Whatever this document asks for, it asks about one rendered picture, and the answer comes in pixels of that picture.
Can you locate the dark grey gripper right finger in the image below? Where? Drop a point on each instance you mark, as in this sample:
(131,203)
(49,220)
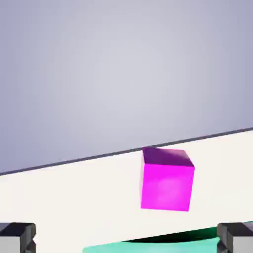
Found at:
(237,238)

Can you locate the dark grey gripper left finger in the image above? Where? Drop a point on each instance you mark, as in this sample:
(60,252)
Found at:
(13,237)

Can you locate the small magenta cube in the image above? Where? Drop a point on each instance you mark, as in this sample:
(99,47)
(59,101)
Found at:
(167,185)

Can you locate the large teal box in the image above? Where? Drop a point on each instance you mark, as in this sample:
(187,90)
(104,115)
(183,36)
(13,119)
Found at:
(154,247)

